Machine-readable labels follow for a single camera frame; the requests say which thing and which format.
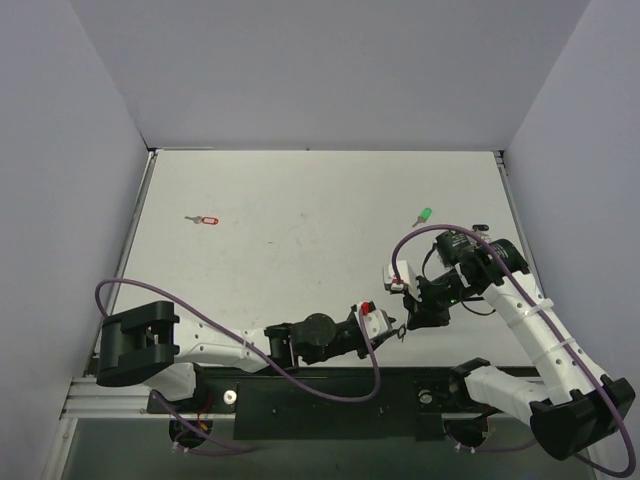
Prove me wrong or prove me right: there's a small black keyring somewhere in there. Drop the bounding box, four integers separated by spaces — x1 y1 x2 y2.
396 324 407 342

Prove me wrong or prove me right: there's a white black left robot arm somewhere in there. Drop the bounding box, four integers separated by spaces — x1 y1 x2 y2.
96 301 398 412

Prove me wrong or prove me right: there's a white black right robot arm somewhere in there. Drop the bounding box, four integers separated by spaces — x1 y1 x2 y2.
385 224 636 477

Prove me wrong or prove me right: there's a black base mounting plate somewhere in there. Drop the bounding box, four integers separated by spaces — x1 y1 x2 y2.
172 367 484 441

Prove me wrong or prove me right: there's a key with green cap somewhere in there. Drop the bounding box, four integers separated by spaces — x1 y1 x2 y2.
412 208 433 228

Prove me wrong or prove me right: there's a key with red tag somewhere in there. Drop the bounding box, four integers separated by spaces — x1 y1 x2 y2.
185 216 219 226

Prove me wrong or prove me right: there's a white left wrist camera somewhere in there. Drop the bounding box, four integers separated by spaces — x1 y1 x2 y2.
354 302 394 342

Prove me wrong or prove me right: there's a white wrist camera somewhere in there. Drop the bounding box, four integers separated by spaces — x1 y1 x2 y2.
382 260 420 300
354 302 394 342

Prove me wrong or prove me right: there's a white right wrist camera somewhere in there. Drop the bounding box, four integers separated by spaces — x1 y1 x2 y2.
382 260 420 300

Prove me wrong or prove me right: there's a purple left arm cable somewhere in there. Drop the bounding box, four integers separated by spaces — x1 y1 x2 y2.
94 277 381 402

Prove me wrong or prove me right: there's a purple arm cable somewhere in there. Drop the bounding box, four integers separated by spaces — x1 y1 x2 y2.
94 277 381 402
388 224 632 476

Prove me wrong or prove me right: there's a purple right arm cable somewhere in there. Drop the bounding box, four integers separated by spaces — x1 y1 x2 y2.
388 224 632 476

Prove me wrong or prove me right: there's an aluminium frame rail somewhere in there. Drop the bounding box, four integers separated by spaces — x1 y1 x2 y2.
61 377 149 419

